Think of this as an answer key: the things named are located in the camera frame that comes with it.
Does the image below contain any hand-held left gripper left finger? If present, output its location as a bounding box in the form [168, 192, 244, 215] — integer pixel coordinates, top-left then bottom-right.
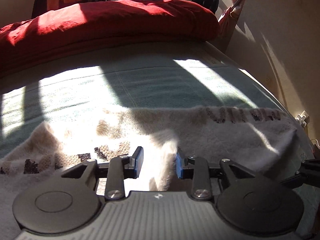
[61, 146, 145, 200]

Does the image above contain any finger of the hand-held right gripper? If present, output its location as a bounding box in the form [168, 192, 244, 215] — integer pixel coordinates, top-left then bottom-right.
[280, 152, 320, 189]

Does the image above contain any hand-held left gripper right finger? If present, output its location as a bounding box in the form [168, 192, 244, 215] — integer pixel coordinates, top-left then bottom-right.
[176, 147, 265, 200]

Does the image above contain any white fuzzy lettered sweater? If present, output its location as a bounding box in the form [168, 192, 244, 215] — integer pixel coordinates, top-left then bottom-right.
[0, 105, 300, 240]

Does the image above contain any green plaid bed sheet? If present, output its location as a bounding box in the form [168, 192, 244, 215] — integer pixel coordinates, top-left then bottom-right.
[0, 41, 313, 205]

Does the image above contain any red duvet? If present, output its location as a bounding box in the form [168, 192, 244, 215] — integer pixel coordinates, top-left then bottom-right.
[0, 0, 221, 79]

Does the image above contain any orange curtain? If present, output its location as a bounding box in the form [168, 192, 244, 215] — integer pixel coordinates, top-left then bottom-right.
[217, 0, 252, 28]

